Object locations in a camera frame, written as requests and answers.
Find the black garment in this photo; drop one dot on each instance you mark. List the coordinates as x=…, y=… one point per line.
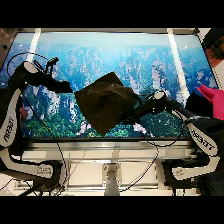
x=198, y=106

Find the pink garment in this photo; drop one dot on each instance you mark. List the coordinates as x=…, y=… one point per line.
x=215, y=100

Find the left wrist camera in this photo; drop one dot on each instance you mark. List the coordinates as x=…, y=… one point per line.
x=51, y=63

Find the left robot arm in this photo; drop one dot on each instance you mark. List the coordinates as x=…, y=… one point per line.
x=13, y=110

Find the silver frame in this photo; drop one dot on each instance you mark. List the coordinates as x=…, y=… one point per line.
x=111, y=166

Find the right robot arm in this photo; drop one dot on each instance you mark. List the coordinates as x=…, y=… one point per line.
x=200, y=131

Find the dark brown garment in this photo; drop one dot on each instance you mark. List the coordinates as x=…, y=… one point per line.
x=103, y=101

